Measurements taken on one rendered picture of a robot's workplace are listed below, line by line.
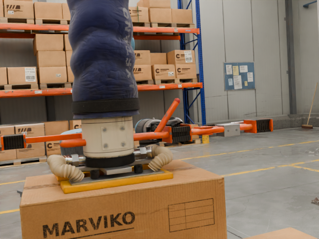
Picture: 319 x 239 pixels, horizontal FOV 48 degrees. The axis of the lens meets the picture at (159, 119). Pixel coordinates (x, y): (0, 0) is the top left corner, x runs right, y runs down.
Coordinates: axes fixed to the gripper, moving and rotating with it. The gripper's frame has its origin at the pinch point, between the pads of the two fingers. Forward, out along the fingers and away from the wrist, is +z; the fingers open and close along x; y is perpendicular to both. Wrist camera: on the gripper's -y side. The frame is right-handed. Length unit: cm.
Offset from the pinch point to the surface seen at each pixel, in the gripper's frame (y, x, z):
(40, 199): 52, -13, 15
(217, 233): 0.6, -30.2, 21.8
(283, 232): -56, -53, -14
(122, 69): 24.0, 22.5, 8.7
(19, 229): 59, -107, -264
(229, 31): -596, 218, -857
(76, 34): 37, 34, 5
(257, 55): -701, 142, -860
